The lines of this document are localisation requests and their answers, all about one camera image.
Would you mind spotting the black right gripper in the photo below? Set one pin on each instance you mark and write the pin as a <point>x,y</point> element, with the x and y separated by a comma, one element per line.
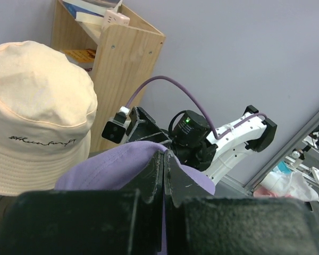
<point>143,127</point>

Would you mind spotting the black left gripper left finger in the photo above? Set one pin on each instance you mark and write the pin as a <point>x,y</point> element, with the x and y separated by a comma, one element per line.
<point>124,221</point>

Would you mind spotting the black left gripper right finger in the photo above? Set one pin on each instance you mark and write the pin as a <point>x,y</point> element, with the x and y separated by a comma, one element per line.
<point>199,223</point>

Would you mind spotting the lavender baseball cap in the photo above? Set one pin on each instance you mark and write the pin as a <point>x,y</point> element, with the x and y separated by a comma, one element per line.
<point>114,168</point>

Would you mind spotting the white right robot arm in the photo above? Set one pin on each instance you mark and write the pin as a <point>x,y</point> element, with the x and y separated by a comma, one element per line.
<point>193,142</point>

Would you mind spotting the tall wooden shelf box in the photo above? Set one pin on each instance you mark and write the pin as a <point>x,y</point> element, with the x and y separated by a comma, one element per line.
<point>125,58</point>

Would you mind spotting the orange book lower shelf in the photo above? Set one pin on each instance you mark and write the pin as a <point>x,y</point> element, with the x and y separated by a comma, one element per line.
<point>83,58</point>

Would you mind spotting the cream bucket hat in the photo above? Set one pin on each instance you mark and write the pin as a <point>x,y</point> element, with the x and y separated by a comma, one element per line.
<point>47,108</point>

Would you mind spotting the blue paperback book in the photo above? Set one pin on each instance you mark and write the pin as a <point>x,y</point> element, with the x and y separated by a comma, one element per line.
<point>71,10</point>

